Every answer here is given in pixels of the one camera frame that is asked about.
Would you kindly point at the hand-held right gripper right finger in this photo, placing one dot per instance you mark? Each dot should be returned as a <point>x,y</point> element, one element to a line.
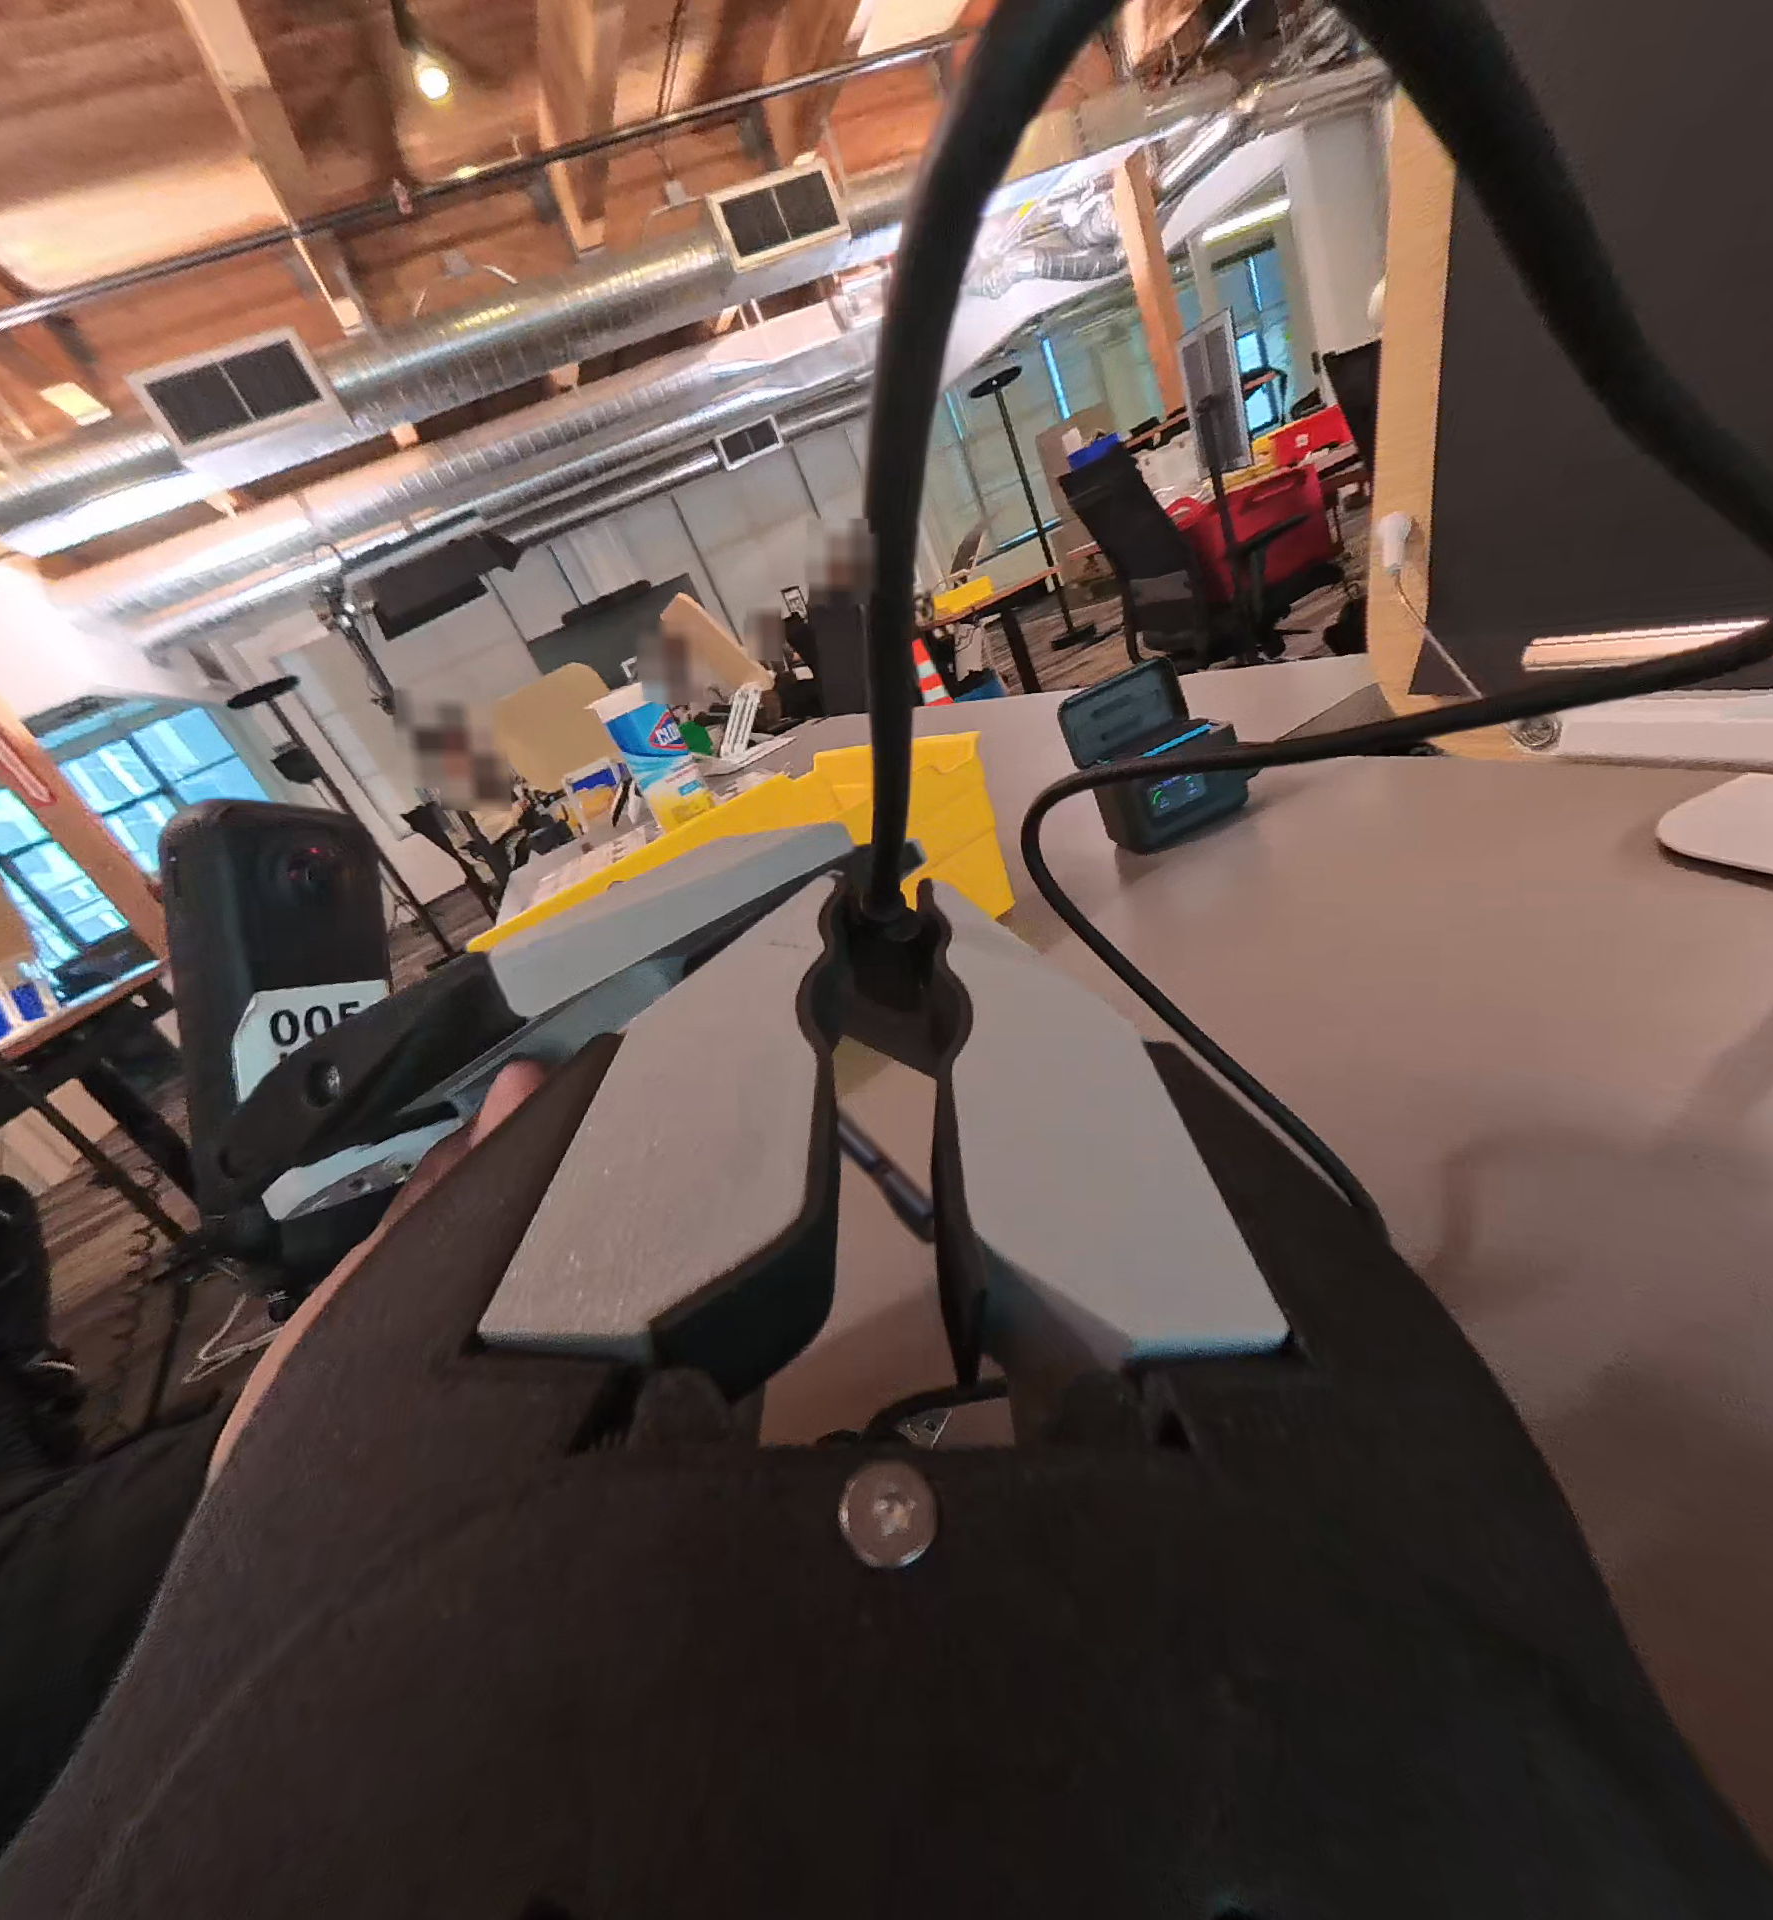
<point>1112,1186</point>

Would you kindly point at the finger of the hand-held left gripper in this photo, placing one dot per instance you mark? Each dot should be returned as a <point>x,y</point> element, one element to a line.
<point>646,915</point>
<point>587,1020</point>

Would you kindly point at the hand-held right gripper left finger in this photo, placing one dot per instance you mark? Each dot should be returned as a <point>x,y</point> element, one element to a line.
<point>676,1186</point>

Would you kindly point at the yellow plastic bin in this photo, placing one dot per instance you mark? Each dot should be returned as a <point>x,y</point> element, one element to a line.
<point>946,809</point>

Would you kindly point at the person's left hand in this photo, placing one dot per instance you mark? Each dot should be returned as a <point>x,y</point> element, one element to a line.
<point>503,1097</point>

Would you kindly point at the white wipes canister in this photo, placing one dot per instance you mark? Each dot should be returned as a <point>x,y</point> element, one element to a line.
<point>655,759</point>

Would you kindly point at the large paned window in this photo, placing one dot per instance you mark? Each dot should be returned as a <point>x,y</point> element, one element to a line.
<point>152,764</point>

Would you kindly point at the orange traffic cone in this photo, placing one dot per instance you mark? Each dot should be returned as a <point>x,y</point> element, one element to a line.
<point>935,679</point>

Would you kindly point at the black charging case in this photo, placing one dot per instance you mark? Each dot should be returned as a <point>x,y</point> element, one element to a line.
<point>1157,804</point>

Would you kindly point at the black hanging speaker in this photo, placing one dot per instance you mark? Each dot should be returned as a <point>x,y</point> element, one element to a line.
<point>444,585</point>

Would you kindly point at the black office chair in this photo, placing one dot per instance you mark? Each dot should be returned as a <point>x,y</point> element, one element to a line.
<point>1140,571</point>

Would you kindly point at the white ceiling vent grille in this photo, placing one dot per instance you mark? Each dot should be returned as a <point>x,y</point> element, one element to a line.
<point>779,218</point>
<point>234,390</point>

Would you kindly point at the person's dark clothed body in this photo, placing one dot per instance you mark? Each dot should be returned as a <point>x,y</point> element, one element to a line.
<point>17,1652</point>

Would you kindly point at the black wood-edged desk divider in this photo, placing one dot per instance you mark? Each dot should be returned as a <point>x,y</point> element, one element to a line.
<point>1548,496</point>

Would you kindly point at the silver ventilation duct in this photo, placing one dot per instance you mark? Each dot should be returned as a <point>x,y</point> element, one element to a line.
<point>525,315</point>

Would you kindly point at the white divider base plate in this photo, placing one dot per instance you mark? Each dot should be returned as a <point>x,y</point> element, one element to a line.
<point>1757,832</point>

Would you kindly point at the silver divider bracket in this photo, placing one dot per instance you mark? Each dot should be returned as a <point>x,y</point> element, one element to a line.
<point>1697,736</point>

